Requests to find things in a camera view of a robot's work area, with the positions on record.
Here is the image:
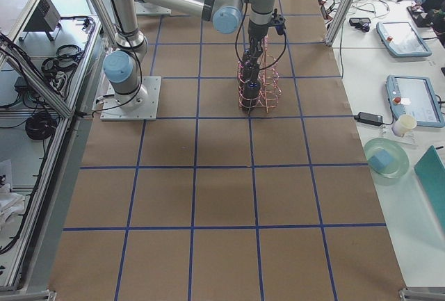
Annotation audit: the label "black power adapter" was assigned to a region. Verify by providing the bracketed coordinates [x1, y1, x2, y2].
[354, 112, 383, 127]

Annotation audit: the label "green glass bowl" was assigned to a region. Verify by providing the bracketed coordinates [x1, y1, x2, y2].
[364, 138, 410, 179]

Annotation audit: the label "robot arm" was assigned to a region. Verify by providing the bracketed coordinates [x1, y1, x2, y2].
[111, 0, 285, 112]

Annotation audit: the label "blue teach pendant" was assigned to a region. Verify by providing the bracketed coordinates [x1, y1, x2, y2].
[385, 75, 444, 128]
[376, 22, 432, 58]

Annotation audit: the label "blue foam cube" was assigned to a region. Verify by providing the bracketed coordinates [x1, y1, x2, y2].
[368, 149, 397, 174]

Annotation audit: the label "copper wire wine basket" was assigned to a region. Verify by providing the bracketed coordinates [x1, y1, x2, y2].
[237, 36, 282, 113]

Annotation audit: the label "dark wine bottle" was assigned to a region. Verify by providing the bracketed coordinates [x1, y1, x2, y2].
[241, 58, 259, 83]

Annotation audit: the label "grey metal box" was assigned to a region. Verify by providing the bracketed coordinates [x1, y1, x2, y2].
[24, 0, 60, 33]

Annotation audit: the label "second white arm base plate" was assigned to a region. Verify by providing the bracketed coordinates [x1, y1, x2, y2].
[100, 76, 161, 121]

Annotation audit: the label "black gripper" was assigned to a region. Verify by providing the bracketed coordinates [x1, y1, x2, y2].
[248, 21, 270, 63]

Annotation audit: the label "teal board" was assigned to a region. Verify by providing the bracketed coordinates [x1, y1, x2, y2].
[414, 146, 444, 229]

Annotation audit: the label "dark bottle in basket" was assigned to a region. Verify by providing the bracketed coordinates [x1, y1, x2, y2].
[241, 81, 261, 114]
[240, 49, 251, 67]

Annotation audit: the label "white paper cup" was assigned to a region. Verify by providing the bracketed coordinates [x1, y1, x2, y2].
[392, 114, 417, 137]

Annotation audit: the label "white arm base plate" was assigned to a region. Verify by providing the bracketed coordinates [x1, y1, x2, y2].
[134, 2, 171, 16]

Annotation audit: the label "black coiled cable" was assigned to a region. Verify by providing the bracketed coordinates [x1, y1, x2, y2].
[24, 112, 58, 142]

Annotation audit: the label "aluminium frame post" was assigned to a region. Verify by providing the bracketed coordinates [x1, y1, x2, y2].
[324, 0, 353, 47]

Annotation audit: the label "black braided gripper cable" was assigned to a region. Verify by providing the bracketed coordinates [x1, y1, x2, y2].
[234, 1, 288, 72]

